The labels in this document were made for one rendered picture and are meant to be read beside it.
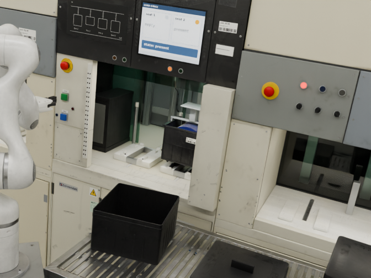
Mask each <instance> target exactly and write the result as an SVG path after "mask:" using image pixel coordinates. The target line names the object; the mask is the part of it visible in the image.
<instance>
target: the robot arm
mask: <svg viewBox="0 0 371 278"><path fill-rule="evenodd" d="M39 62H40V50H39V47H38V45H37V44H36V42H35V41H33V40H32V39H30V38H27V37H23V36H22V34H21V32H20V31H19V29H18V28H17V27H16V26H14V25H12V24H3V25H1V26H0V139H1V140H2V141H3V142H5V144H6V145H7V147H8V152H7V153H5V152H0V189H13V190H17V189H24V188H27V187H29V186H31V184H32V183H33V182H34V180H35V178H36V167H35V163H34V161H33V158H32V156H31V154H30V152H29V150H28V149H27V147H26V145H25V142H24V140H23V138H22V134H21V131H20V127H19V126H21V127H22V128H24V129H26V130H33V129H35V128H36V127H37V125H38V122H39V113H43V112H47V111H51V110H53V108H51V107H50V106H55V105H56V102H57V97H55V96H51V97H48V98H43V97H37V96H35V95H34V94H33V92H32V91H31V89H30V88H29V87H28V85H27V84H26V82H25V80H26V79H27V78H28V77H29V76H30V75H31V74H32V73H33V72H34V71H35V69H36V68H37V66H38V65H39ZM28 267H29V258H28V257H27V256H26V255H25V254H24V253H22V252H20V251H19V205H18V202H17V201H16V200H15V199H13V198H11V197H9V196H7V195H5V194H3V193H0V278H18V277H20V276H21V275H23V274H24V273H25V272H26V271H27V269H28Z"/></svg>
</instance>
